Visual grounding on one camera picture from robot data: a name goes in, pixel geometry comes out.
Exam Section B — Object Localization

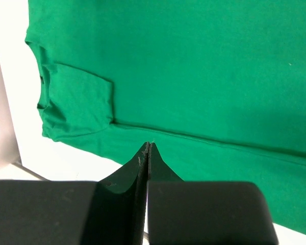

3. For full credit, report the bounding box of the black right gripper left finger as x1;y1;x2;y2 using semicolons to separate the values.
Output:
0;143;148;244

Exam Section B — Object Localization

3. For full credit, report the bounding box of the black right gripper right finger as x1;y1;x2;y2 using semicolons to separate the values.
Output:
147;143;278;244

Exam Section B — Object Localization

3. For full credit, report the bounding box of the green t shirt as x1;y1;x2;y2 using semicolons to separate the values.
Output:
25;1;306;234

